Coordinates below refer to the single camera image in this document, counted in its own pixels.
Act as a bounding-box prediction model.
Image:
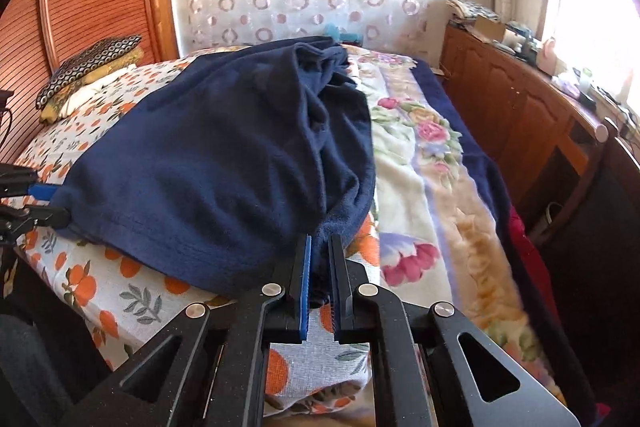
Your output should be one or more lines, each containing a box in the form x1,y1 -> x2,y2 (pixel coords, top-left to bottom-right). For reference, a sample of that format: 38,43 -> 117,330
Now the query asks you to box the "navy printed t-shirt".
52,37 -> 375,300

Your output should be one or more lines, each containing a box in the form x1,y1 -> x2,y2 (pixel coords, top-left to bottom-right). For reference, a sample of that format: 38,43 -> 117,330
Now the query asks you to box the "yellow folded blanket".
39,46 -> 144,124

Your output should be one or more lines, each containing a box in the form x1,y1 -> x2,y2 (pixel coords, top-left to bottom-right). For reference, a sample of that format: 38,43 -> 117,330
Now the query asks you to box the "patterned navy pillow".
35,35 -> 142,109

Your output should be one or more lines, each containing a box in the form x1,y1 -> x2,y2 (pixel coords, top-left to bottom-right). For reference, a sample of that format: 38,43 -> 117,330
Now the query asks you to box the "floral fleece blanket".
345,46 -> 560,395

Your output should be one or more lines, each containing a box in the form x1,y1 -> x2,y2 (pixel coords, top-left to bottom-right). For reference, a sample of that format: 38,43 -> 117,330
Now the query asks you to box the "orange-print bed sheet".
4,57 -> 371,414

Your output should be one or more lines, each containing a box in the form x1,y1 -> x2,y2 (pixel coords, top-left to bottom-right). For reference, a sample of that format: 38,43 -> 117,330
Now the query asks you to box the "wooden slatted wardrobe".
1,0 -> 178,162

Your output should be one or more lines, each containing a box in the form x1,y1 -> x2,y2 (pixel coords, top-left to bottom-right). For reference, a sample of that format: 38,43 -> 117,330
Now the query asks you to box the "small waste bin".
528,202 -> 563,242

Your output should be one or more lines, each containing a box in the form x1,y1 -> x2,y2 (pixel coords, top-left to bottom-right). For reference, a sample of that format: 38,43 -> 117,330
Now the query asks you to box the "wooden side cabinet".
439,24 -> 639,233

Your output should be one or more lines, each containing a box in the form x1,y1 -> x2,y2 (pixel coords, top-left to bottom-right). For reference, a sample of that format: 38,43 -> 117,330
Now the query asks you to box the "blue toy on bed end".
324,24 -> 363,46

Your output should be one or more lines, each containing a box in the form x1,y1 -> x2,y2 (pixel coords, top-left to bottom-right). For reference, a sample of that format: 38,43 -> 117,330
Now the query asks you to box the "cardboard box on cabinet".
473,15 -> 506,42

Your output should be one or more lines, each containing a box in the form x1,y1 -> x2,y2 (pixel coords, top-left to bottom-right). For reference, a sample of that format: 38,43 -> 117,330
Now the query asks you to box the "folded cloth stack on cabinet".
446,0 -> 501,22

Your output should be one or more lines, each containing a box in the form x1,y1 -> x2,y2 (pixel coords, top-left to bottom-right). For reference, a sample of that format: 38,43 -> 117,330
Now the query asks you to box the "pink bottle on cabinet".
536,37 -> 558,76

